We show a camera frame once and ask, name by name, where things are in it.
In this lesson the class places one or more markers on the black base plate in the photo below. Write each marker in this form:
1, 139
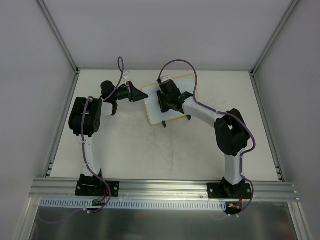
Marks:
223, 190
91, 186

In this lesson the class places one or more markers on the right aluminium frame post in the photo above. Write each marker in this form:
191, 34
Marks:
275, 34

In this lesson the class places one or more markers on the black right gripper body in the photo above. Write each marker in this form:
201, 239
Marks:
162, 101

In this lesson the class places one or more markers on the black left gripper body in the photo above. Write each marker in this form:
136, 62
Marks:
130, 92

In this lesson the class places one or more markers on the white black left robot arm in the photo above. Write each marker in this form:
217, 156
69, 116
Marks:
85, 121

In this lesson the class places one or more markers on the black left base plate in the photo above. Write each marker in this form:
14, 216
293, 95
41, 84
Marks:
91, 186

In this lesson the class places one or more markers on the aluminium frame post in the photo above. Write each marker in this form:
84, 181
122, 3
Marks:
57, 34
275, 34

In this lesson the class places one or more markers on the white slotted cable duct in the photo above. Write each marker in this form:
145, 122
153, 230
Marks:
134, 204

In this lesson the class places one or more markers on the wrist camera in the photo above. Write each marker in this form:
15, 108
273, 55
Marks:
163, 79
126, 74

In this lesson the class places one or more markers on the left aluminium frame post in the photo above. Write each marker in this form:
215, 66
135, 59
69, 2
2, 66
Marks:
57, 34

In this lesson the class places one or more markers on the aluminium mounting rail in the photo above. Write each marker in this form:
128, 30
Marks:
189, 190

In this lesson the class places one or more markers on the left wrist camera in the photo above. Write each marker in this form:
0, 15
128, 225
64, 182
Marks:
126, 74

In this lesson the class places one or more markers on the yellow framed small whiteboard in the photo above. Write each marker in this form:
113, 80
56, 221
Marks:
184, 83

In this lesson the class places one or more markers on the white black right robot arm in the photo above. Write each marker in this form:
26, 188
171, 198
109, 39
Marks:
231, 135

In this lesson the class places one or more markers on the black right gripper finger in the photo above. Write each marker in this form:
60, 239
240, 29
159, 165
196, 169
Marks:
160, 96
164, 107

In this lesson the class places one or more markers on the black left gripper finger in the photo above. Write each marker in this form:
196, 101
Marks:
133, 92
139, 97

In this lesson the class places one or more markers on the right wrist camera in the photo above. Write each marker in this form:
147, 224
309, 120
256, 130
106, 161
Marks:
163, 79

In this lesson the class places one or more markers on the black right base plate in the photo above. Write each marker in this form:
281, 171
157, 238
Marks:
223, 190

